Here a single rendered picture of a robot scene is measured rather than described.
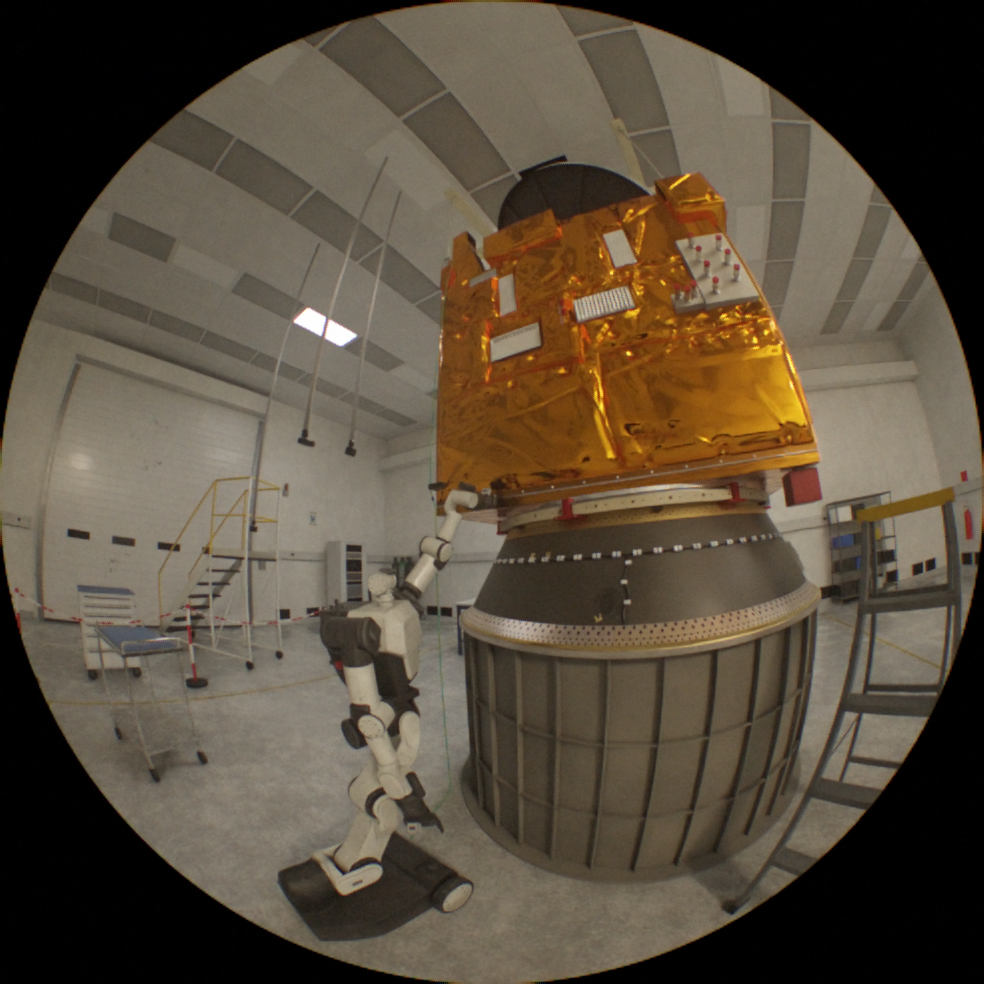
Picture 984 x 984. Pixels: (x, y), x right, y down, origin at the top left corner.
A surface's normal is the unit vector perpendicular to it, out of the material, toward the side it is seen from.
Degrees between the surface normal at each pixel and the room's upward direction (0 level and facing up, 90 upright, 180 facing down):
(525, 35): 180
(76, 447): 90
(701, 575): 62
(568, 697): 90
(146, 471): 90
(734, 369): 89
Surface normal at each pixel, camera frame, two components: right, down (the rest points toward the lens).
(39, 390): 0.87, -0.13
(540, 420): -0.50, -0.19
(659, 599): -0.33, -0.62
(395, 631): 0.65, -0.24
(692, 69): 0.04, 0.98
